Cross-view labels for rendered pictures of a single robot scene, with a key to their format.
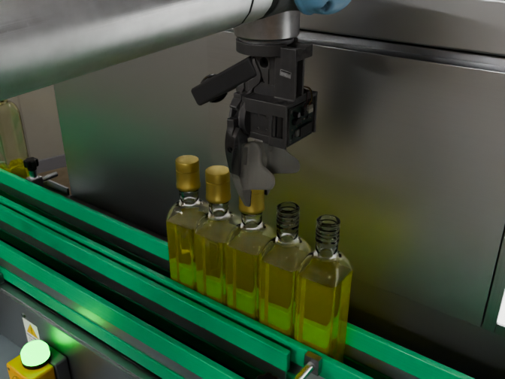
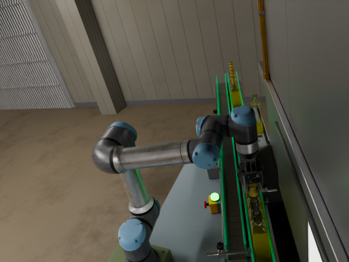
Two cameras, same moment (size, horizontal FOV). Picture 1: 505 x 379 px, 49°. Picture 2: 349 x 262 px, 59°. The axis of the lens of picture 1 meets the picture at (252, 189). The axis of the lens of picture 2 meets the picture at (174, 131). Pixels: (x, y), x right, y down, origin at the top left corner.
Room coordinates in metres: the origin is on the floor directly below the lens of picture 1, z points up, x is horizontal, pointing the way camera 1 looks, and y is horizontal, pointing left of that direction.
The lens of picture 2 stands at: (0.10, -0.70, 1.98)
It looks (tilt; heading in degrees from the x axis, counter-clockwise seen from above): 30 degrees down; 67
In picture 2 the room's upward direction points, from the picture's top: 15 degrees counter-clockwise
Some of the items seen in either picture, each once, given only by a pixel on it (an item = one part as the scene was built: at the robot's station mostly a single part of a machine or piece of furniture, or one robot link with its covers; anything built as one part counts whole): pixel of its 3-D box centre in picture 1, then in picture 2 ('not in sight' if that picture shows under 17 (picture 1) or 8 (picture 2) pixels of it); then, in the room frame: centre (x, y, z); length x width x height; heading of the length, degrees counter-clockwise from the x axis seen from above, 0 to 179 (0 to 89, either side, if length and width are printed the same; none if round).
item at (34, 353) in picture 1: (34, 353); (214, 196); (0.68, 0.35, 0.84); 0.04 x 0.04 x 0.03
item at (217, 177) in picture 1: (217, 183); not in sight; (0.69, 0.05, 1.14); 0.04 x 0.04 x 0.04
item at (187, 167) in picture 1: (187, 173); not in sight; (0.73, 0.09, 1.14); 0.04 x 0.04 x 0.04
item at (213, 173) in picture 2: not in sight; (214, 169); (0.84, 0.58, 0.79); 0.08 x 0.08 x 0.08; 53
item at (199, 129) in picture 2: not in sight; (213, 129); (0.56, 0.05, 1.44); 0.11 x 0.11 x 0.08; 43
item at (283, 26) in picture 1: (268, 19); (247, 144); (0.65, -0.02, 1.37); 0.08 x 0.08 x 0.05
